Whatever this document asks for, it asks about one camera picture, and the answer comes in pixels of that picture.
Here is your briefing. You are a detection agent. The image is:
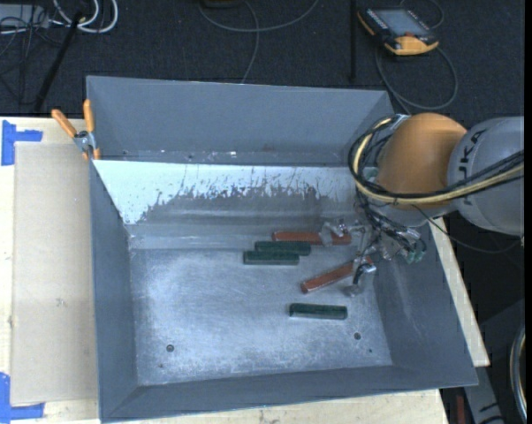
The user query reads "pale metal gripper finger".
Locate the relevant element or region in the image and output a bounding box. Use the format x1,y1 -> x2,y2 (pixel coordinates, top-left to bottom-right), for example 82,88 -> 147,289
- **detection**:
319,217 -> 353,244
344,261 -> 378,298

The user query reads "red-brown flat block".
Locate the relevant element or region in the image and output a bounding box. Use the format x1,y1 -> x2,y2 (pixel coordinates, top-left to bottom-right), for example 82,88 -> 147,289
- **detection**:
300,256 -> 376,295
271,230 -> 353,246

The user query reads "dark green flat block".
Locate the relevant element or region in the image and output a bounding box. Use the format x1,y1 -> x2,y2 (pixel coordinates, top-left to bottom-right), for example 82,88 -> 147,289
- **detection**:
288,302 -> 349,322
254,240 -> 313,257

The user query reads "grey metal bin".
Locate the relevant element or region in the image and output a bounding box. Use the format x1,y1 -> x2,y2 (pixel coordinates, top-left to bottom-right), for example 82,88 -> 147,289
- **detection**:
85,75 -> 480,423

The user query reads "pale wood flat board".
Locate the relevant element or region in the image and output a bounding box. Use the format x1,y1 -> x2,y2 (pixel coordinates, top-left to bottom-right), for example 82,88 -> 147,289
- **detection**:
9,141 -> 100,408

